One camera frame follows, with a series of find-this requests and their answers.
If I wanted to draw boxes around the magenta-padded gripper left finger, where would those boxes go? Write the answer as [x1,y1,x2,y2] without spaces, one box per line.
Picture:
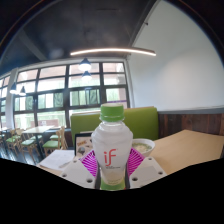
[59,148,101,190]

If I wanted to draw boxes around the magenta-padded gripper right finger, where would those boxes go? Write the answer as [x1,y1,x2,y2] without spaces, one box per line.
[124,147,168,190]

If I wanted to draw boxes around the clear green-capped drink bottle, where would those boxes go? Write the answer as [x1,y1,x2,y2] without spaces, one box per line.
[90,102,134,191]

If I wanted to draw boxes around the white paper sheet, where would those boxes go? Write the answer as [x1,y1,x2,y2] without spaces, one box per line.
[39,149,76,172]

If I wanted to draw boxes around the white ceramic bowl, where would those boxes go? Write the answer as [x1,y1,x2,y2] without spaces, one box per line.
[131,138,156,158]

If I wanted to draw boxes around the sticker-covered black tablet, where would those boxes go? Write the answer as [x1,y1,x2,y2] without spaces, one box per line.
[73,132,95,158]

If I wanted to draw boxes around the wooden chairs with green seats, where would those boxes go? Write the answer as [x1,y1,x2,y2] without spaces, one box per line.
[0,125,69,162]

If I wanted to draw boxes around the green upholstered bench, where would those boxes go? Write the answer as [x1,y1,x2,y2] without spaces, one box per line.
[69,106,160,148]

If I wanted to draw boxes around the wooden dining table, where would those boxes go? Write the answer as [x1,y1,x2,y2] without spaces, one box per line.
[21,125,62,158]

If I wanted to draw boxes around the dark pendant ceiling lamps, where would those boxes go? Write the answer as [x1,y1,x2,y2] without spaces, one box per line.
[9,57,94,97]

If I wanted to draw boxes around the curved linear ceiling light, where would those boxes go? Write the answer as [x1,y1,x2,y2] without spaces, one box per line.
[69,46,157,58]

